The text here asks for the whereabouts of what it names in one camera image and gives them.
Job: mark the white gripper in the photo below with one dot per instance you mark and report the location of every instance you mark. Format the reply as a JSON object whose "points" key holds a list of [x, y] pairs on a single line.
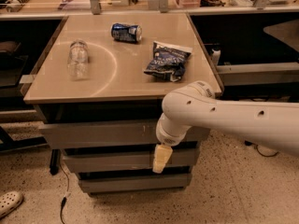
{"points": [[167, 137]]}

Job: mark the grey top drawer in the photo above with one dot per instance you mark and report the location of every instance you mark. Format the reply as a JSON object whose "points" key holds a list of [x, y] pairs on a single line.
{"points": [[100, 134]]}

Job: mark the grey drawer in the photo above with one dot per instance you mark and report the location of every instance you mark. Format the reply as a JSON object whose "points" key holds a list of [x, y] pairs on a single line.
{"points": [[135, 183], [100, 134], [127, 161]]}

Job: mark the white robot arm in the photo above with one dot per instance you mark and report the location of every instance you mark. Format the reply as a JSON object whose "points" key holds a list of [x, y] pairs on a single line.
{"points": [[270, 124]]}

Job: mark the grey middle drawer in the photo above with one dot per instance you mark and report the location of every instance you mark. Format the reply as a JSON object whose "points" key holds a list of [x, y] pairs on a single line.
{"points": [[127, 161]]}

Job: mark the grey bottom drawer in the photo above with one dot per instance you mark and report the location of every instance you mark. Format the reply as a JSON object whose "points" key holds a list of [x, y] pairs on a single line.
{"points": [[135, 183]]}

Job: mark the beige top drawer cabinet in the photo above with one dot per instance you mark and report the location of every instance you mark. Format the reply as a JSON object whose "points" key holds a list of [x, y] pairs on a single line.
{"points": [[116, 87]]}

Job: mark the blue crumpled chip bag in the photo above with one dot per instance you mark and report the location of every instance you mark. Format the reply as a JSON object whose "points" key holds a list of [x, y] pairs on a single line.
{"points": [[168, 61]]}

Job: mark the clear plastic water bottle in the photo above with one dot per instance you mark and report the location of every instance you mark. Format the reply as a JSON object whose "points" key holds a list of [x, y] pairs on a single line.
{"points": [[78, 60]]}

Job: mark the blue soda can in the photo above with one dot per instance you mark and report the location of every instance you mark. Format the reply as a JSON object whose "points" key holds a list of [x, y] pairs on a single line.
{"points": [[126, 32]]}

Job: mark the white perforated clog shoe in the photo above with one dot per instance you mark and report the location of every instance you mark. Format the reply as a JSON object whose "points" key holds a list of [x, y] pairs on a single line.
{"points": [[9, 202]]}

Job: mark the black coiled spring tool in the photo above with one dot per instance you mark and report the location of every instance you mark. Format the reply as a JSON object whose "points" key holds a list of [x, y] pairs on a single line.
{"points": [[16, 5]]}

